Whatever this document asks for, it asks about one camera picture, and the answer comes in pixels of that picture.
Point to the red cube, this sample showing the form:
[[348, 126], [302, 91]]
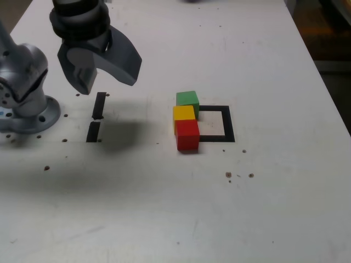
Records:
[[187, 137]]

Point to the black tape strip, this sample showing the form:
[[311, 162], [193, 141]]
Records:
[[99, 105]]

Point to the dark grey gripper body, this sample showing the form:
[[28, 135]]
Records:
[[90, 45]]

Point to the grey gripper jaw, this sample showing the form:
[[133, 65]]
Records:
[[79, 79], [120, 60]]

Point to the green cube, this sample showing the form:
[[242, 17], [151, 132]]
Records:
[[187, 98]]

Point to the black tape square outline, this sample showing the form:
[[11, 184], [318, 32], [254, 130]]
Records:
[[229, 123]]

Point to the yellow cube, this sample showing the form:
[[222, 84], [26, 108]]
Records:
[[184, 113]]

